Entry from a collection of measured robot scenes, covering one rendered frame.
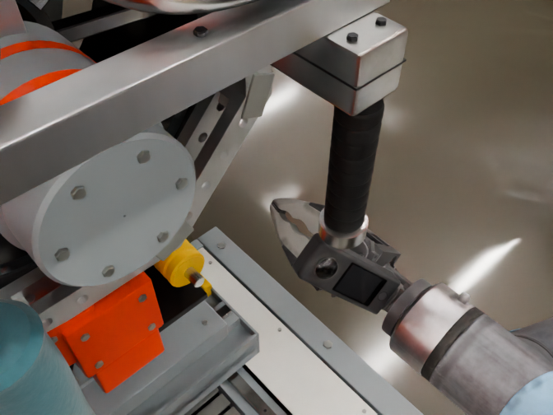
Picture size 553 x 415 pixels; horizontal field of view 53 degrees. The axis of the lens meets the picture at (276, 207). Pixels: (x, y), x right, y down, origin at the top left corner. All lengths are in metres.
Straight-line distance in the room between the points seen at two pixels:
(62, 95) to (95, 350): 0.50
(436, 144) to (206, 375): 1.04
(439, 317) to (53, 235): 0.37
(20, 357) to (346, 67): 0.33
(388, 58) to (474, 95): 1.64
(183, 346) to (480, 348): 0.62
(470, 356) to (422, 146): 1.25
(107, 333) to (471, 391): 0.42
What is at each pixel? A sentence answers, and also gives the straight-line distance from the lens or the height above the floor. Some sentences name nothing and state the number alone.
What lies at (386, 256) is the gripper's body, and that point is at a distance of 0.65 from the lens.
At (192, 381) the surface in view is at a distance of 1.11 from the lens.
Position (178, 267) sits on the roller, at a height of 0.53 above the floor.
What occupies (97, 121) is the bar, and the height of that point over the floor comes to 0.97.
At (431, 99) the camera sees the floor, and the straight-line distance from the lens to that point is 1.96.
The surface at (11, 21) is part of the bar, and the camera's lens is 0.48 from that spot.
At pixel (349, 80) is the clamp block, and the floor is 0.93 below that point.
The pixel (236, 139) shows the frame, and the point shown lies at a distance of 0.67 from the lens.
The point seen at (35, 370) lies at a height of 0.72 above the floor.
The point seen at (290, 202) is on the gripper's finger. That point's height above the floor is 0.65.
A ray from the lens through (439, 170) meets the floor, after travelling 1.71.
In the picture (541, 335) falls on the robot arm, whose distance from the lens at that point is 0.69.
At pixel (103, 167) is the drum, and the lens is 0.37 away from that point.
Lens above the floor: 1.14
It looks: 48 degrees down
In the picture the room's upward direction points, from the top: straight up
